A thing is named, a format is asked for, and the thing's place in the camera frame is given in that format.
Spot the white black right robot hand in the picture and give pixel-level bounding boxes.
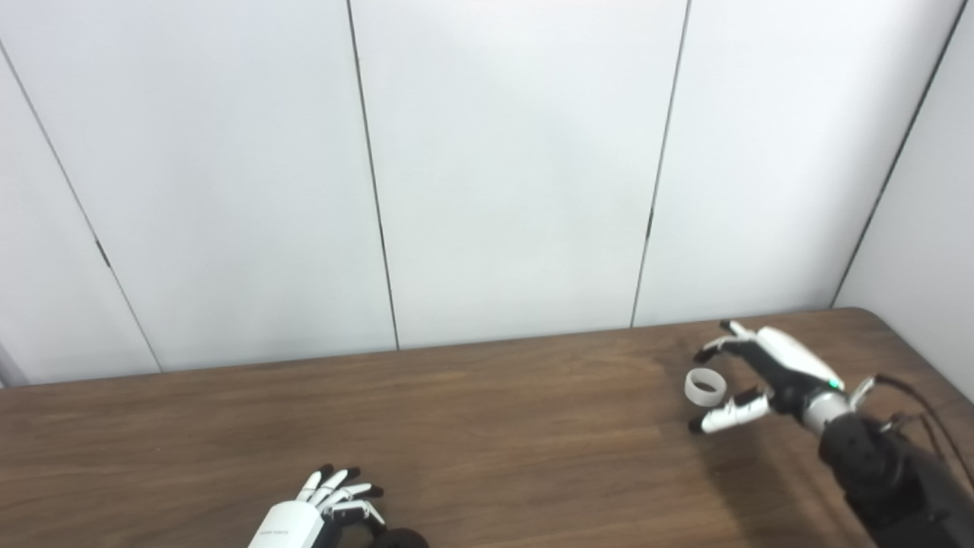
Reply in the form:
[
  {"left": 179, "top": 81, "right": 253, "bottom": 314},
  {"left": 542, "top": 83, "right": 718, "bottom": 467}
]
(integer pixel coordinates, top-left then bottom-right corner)
[{"left": 689, "top": 320, "right": 847, "bottom": 436}]

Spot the grey wall corner post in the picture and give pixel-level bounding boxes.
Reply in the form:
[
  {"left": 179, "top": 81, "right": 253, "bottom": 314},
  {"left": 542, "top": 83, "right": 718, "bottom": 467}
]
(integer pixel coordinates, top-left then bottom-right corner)
[{"left": 0, "top": 341, "right": 31, "bottom": 388}]

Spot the round black part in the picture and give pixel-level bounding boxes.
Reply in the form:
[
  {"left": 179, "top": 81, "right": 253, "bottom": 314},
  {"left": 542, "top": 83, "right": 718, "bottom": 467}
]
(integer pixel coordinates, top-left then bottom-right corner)
[{"left": 373, "top": 527, "right": 430, "bottom": 548}]

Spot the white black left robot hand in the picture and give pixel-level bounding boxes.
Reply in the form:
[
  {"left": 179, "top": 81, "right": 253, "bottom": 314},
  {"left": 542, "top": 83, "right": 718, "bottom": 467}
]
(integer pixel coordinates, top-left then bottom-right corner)
[{"left": 247, "top": 464, "right": 387, "bottom": 548}]

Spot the white ring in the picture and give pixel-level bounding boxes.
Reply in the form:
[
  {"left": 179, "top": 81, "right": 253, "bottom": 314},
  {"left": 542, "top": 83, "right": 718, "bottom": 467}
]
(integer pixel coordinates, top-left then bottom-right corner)
[{"left": 684, "top": 368, "right": 727, "bottom": 406}]

